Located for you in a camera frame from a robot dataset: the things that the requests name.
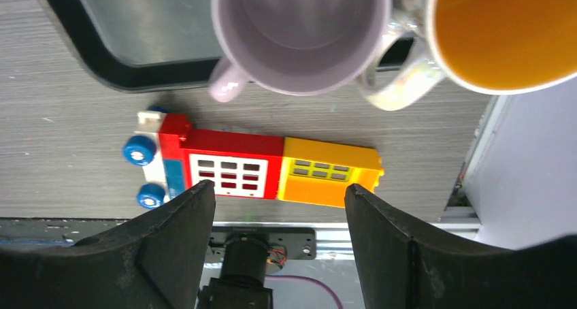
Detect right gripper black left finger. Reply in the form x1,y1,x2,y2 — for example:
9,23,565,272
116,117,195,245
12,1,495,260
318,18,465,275
1,180,216,308

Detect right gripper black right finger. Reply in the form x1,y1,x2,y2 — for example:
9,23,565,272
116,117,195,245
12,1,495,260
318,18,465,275
344,184,576,308

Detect white mug orange inside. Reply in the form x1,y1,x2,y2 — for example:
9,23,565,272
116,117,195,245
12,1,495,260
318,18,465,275
357,0,576,111

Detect lilac mug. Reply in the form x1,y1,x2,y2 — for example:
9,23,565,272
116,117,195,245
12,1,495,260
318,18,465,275
208,0,393,102

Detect toy block train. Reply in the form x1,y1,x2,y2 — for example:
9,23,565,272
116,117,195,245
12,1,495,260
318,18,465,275
121,106,384,210

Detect black plastic tray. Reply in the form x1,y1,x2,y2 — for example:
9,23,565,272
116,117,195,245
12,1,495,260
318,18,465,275
44,0,412,93

